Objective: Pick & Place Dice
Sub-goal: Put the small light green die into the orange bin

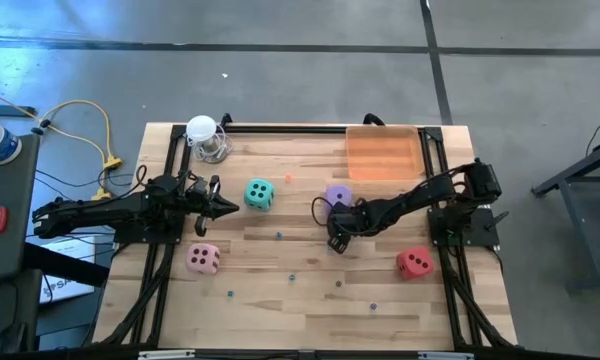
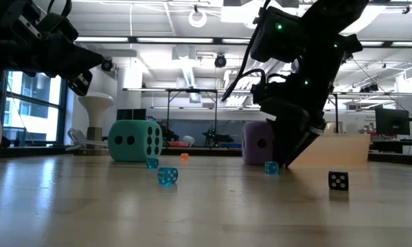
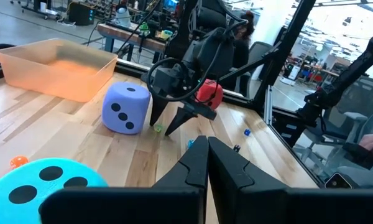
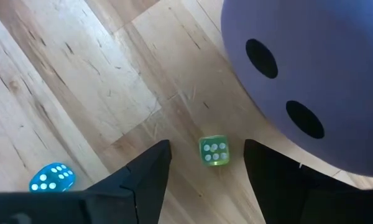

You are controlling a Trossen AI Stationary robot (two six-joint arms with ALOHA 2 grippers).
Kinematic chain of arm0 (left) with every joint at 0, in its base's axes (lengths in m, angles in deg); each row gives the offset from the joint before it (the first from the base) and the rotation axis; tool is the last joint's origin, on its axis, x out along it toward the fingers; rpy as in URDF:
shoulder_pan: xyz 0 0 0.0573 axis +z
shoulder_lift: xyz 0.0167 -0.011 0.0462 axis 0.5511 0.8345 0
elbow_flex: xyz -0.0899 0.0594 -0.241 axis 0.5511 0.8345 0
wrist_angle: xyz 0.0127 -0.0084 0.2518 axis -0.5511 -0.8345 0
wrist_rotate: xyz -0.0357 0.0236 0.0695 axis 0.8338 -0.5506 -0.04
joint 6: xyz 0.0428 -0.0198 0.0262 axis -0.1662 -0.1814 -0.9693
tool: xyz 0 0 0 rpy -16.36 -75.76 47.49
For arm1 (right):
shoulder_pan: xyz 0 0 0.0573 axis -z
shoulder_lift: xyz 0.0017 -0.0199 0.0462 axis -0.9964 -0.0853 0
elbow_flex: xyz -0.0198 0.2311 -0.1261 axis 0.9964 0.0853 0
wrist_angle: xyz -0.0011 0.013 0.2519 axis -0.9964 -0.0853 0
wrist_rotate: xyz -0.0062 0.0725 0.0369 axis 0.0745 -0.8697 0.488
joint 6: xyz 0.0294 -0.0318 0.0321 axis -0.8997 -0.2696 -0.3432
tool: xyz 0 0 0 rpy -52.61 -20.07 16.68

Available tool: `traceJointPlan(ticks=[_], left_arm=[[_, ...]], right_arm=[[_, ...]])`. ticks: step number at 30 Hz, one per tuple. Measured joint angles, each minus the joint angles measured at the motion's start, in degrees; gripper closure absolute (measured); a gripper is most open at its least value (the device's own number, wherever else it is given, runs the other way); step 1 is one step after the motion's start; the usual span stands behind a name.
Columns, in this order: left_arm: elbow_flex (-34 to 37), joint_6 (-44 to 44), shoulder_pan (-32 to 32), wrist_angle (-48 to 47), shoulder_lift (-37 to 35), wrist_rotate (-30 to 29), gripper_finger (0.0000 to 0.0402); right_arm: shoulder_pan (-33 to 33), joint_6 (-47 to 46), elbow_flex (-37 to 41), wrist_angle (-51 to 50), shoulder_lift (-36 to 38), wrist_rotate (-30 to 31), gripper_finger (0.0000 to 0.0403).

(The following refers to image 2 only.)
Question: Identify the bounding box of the small black die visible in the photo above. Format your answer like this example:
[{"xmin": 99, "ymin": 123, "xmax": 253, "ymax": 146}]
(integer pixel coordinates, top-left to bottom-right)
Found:
[{"xmin": 328, "ymin": 171, "xmax": 350, "ymax": 191}]

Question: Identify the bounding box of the white lamp cable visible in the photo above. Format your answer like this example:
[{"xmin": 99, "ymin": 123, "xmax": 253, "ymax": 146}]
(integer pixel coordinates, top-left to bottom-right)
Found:
[{"xmin": 65, "ymin": 128, "xmax": 110, "ymax": 152}]

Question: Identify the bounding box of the black right camera cable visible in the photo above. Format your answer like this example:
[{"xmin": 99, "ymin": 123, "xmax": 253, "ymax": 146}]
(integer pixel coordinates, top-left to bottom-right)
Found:
[{"xmin": 221, "ymin": 0, "xmax": 272, "ymax": 102}]

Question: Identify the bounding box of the orange translucent plastic bin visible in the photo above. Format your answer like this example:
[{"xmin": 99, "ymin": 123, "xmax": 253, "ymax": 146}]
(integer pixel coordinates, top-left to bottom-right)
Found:
[{"xmin": 284, "ymin": 132, "xmax": 371, "ymax": 166}]

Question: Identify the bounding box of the white mushroom table lamp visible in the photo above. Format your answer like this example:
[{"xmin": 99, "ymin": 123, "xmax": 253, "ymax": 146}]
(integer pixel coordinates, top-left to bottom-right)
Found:
[{"xmin": 73, "ymin": 91, "xmax": 115, "ymax": 156}]

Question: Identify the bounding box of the dark framed window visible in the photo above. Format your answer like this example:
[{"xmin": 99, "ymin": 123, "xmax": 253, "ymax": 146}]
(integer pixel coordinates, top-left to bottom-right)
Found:
[{"xmin": 0, "ymin": 70, "xmax": 69, "ymax": 147}]

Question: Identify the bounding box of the white ring light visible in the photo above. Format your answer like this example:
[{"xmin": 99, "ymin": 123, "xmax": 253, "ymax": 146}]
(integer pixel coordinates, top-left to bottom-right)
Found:
[{"xmin": 187, "ymin": 8, "xmax": 208, "ymax": 28}]

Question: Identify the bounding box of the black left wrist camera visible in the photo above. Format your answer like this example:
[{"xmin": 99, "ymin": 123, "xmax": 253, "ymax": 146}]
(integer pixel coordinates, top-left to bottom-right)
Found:
[{"xmin": 37, "ymin": 13, "xmax": 80, "ymax": 44}]

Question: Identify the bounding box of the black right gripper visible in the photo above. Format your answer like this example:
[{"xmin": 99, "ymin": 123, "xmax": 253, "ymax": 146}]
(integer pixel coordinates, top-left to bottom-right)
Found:
[{"xmin": 252, "ymin": 64, "xmax": 330, "ymax": 168}]

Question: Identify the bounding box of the large purple foam die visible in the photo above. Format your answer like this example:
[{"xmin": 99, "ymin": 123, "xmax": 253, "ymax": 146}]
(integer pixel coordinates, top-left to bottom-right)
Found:
[{"xmin": 241, "ymin": 121, "xmax": 277, "ymax": 167}]

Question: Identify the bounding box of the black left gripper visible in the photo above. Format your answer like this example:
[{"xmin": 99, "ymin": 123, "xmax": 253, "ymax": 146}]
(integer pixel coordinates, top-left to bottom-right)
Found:
[{"xmin": 6, "ymin": 0, "xmax": 104, "ymax": 97}]

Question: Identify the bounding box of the rig LED light bar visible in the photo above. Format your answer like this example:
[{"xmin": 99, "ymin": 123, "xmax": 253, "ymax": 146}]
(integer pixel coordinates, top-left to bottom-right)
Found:
[{"xmin": 73, "ymin": 35, "xmax": 412, "ymax": 49}]

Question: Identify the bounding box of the large teal foam die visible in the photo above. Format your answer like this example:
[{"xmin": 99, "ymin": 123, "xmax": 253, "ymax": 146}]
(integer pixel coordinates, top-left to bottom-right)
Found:
[{"xmin": 107, "ymin": 119, "xmax": 163, "ymax": 163}]

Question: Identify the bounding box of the black metal stand frame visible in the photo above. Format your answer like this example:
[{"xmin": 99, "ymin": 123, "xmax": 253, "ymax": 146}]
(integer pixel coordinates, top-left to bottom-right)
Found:
[
  {"xmin": 165, "ymin": 88, "xmax": 219, "ymax": 148},
  {"xmin": 331, "ymin": 91, "xmax": 341, "ymax": 134}
]

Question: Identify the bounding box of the black computer monitor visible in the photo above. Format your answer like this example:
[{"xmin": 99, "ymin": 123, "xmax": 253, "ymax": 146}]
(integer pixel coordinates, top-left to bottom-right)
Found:
[
  {"xmin": 116, "ymin": 108, "xmax": 147, "ymax": 121},
  {"xmin": 375, "ymin": 107, "xmax": 411, "ymax": 137}
]

